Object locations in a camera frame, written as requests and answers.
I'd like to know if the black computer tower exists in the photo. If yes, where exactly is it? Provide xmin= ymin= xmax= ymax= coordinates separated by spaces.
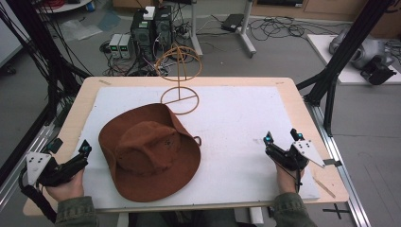
xmin=130 ymin=9 xmax=157 ymax=62
xmin=153 ymin=5 xmax=174 ymax=61

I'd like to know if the grey robot shell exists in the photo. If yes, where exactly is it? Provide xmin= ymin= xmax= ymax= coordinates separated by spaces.
xmin=328 ymin=27 xmax=396 ymax=71

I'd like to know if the person's right hand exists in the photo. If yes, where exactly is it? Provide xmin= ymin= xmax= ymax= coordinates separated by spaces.
xmin=274 ymin=161 xmax=306 ymax=195

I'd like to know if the black flat box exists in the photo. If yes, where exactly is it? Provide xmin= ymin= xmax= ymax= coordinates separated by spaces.
xmin=220 ymin=12 xmax=246 ymax=33

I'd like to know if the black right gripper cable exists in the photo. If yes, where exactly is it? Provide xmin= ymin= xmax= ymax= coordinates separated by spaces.
xmin=271 ymin=155 xmax=304 ymax=194

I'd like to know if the white foam mat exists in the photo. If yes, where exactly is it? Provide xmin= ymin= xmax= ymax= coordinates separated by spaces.
xmin=73 ymin=85 xmax=322 ymax=210

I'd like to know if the grey power supply unit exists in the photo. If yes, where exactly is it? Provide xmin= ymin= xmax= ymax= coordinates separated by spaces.
xmin=108 ymin=33 xmax=123 ymax=59
xmin=118 ymin=33 xmax=133 ymax=60

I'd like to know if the aluminium rail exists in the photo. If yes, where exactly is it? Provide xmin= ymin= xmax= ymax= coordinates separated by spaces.
xmin=305 ymin=96 xmax=373 ymax=227
xmin=0 ymin=103 xmax=70 ymax=210

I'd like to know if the tangle of black floor cables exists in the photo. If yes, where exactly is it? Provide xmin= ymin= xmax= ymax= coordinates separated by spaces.
xmin=247 ymin=15 xmax=348 ymax=43

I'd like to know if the wooden wire hat stand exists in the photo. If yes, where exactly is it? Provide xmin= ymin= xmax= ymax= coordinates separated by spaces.
xmin=154 ymin=43 xmax=202 ymax=116

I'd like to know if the brown felt hat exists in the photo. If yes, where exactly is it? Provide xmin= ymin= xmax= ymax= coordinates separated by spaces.
xmin=97 ymin=102 xmax=202 ymax=203

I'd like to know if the black metal stand frame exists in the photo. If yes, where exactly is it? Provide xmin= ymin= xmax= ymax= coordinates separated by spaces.
xmin=0 ymin=0 xmax=93 ymax=187
xmin=296 ymin=0 xmax=401 ymax=138

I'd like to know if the white power adapter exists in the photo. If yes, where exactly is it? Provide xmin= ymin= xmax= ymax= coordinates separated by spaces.
xmin=143 ymin=5 xmax=157 ymax=21

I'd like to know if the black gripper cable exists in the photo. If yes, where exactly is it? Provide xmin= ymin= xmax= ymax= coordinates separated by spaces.
xmin=271 ymin=155 xmax=304 ymax=194
xmin=18 ymin=166 xmax=59 ymax=224

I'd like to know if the white desk leg frame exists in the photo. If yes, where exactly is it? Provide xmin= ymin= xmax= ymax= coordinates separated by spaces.
xmin=187 ymin=0 xmax=257 ymax=59

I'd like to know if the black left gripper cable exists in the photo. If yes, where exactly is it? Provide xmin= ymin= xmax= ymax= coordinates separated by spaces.
xmin=18 ymin=166 xmax=59 ymax=224

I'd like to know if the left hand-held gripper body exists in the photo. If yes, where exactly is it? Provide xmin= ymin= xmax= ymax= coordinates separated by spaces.
xmin=26 ymin=150 xmax=90 ymax=188

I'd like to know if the person's left hand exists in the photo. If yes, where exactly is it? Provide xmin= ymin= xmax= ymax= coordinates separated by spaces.
xmin=44 ymin=167 xmax=86 ymax=203

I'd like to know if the thin wooden stick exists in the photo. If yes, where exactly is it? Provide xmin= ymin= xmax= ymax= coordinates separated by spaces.
xmin=312 ymin=176 xmax=337 ymax=200

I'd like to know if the white floor board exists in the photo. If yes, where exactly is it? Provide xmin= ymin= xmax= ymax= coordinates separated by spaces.
xmin=306 ymin=33 xmax=401 ymax=86

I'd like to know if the black device on board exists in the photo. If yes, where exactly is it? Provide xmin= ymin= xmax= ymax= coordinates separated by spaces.
xmin=359 ymin=54 xmax=398 ymax=86

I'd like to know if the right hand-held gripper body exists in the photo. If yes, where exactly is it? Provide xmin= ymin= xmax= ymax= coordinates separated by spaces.
xmin=265 ymin=139 xmax=326 ymax=172

